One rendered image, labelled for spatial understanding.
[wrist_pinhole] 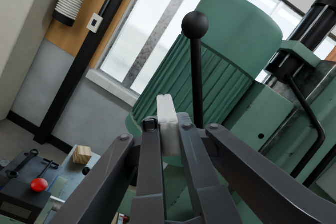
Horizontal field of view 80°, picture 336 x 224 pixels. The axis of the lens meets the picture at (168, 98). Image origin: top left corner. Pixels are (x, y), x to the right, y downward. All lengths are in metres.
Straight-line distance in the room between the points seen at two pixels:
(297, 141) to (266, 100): 0.09
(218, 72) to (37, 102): 1.97
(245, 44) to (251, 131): 0.17
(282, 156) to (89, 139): 1.82
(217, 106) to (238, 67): 0.08
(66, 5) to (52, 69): 0.59
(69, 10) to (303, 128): 1.64
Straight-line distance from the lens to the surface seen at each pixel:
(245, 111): 0.41
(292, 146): 0.44
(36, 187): 0.49
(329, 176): 0.50
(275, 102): 0.43
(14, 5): 1.84
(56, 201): 0.57
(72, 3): 1.76
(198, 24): 0.26
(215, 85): 0.35
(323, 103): 0.45
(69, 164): 0.75
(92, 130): 2.03
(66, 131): 2.14
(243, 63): 0.36
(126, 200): 0.53
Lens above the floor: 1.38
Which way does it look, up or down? 13 degrees down
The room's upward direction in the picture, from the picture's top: 34 degrees clockwise
